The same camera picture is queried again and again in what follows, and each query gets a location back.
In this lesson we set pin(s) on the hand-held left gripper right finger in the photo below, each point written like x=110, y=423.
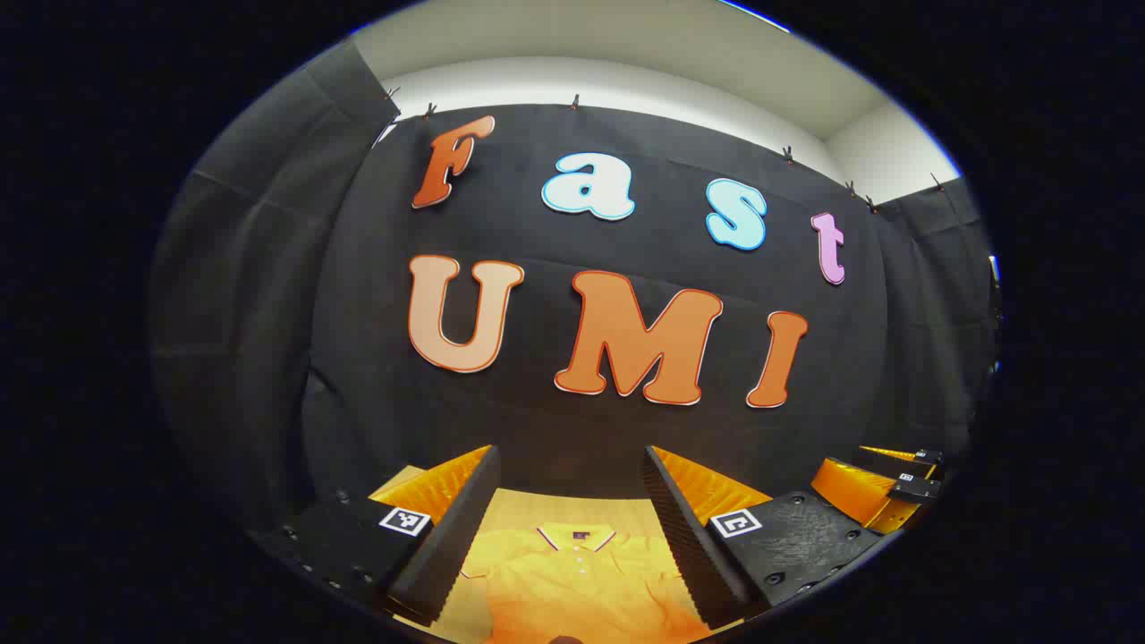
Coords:
x=684, y=537

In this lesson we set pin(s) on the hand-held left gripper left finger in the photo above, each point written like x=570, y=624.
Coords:
x=452, y=537

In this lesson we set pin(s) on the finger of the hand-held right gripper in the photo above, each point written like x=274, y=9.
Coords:
x=850, y=490
x=894, y=453

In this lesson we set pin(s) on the orange collared T-shirt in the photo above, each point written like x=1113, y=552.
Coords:
x=581, y=590

